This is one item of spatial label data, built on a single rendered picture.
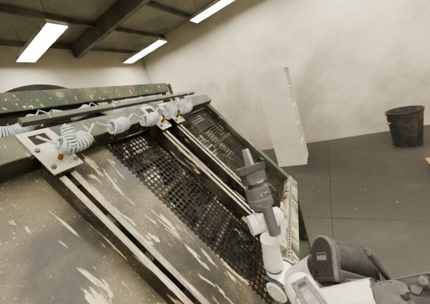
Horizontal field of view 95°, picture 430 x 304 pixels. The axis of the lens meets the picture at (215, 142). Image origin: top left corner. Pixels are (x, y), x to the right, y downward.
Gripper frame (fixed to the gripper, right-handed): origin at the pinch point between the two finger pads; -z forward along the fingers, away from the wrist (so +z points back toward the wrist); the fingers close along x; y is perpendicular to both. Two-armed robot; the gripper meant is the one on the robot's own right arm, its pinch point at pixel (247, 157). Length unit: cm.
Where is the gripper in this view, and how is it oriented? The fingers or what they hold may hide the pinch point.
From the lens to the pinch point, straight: 72.3
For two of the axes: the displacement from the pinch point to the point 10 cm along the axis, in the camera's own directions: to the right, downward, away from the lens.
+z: 2.7, 9.6, -0.8
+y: -4.8, 2.1, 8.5
